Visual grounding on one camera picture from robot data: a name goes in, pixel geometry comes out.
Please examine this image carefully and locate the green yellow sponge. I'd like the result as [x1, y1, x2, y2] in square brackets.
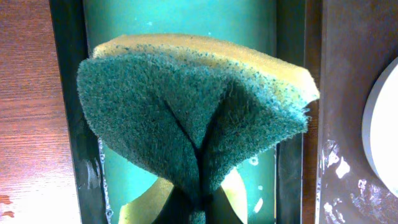
[76, 34, 320, 223]

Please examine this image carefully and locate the green plastic tray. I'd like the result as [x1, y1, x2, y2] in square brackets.
[49, 0, 305, 223]

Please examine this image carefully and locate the grey plate with stain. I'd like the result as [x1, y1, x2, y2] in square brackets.
[361, 59, 397, 195]

